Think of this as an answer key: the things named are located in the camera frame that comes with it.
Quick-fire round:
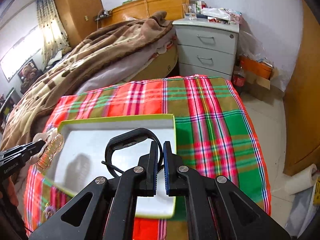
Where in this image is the cream translucent hair claw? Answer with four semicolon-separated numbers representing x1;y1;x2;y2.
30;128;65;173

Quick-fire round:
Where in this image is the black smart wristband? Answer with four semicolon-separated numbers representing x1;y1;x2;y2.
101;128;164;178

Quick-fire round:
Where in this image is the pink rhinestone hair clip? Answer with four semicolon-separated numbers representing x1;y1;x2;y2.
43;203;56;219

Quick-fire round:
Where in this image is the person's left hand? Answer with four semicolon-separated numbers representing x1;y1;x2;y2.
5;177;19;207

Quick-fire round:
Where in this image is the brown paw print blanket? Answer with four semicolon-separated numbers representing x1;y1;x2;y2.
1;11;173;150

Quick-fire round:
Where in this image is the yellow-green shallow box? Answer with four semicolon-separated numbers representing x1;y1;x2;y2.
41;114;177;219

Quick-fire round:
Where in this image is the red green plaid cloth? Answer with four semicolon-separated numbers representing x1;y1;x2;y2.
25;75;271;239

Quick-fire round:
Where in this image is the white paper towel roll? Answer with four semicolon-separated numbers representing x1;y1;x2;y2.
284;164;318;195

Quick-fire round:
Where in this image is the dotted window curtain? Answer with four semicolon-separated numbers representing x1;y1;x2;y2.
36;0;69;66

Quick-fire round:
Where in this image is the wooden cabinet on right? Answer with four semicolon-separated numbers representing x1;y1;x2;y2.
283;1;319;176

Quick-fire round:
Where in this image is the orange box on floor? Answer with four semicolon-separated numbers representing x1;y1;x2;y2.
239;56;273;80

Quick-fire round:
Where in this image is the grey nightstand with drawers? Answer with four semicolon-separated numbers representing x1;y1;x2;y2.
173;18;240;80

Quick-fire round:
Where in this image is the tall wooden wardrobe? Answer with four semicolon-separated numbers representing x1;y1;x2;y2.
54;0;103;48

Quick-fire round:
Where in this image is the clutter on nightstand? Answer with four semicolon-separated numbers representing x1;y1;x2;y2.
182;1;242;24

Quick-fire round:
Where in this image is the wooden bed headboard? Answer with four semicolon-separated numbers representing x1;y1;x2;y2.
101;0;190;27

